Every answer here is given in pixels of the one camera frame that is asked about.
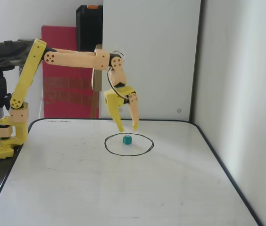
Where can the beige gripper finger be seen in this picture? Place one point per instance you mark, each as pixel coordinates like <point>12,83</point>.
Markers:
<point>134,110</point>

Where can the red cardboard box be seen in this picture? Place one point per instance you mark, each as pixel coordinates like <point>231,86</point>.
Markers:
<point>60,40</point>

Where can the white upright panel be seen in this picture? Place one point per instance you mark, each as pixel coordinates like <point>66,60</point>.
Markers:
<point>159,58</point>

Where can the white whiteboard with dark rim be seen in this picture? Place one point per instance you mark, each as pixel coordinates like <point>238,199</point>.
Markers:
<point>123,188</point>

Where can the yellow and beige robot arm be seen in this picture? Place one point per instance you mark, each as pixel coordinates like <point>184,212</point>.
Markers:
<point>76,58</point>

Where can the black drawn circle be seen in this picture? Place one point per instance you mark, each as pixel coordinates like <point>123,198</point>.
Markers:
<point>105,144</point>

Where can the black tool case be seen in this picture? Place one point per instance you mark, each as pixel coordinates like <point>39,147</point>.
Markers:
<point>89,28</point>

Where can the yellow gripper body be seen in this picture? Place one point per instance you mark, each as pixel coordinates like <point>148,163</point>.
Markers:
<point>114,100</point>

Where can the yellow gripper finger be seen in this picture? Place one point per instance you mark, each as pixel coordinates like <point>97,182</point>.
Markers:
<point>115,116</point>

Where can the green cube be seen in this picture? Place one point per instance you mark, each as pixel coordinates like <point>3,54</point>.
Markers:
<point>127,139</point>

